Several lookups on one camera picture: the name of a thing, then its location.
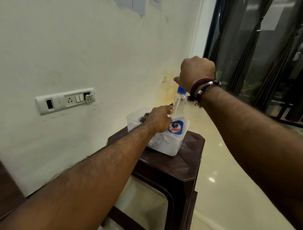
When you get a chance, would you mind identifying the person's right hand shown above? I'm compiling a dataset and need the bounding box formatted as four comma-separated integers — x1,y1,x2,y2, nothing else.
173,56,216,94

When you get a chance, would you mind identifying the person's left hand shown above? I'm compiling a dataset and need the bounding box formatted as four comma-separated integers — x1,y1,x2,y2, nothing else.
144,105,174,134

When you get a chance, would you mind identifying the blue-capped spray bottle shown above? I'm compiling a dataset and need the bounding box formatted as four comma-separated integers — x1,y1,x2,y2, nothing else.
167,86,190,142

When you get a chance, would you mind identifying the brown wooden cabinet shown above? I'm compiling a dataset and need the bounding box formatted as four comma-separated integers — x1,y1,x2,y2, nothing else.
0,161,27,220

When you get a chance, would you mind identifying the person's left forearm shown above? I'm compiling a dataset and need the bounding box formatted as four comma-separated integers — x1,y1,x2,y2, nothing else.
0,123,158,230

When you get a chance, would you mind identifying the person's right forearm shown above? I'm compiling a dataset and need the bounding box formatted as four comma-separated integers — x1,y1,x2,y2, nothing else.
200,85,303,229

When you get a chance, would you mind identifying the clear plastic container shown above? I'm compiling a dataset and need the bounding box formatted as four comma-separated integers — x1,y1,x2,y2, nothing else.
126,107,190,157

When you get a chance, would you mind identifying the brown plastic stool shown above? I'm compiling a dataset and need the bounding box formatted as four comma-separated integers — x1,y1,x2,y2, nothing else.
100,127,206,230

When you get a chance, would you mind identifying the dark metal grille door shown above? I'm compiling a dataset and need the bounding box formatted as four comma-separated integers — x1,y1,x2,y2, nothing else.
203,0,303,128

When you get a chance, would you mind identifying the white hand-drawn chart sheet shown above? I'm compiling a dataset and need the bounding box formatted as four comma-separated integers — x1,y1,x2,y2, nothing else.
113,0,146,17

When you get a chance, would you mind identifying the maroon thread bracelet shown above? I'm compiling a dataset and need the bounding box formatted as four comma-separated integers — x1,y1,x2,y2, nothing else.
188,78,215,102

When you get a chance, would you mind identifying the black silver bracelet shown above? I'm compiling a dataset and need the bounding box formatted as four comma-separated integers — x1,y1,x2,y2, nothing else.
193,80,222,109

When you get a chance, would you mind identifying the wide white switch panel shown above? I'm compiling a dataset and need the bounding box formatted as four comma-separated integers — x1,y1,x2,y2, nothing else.
35,88,96,116

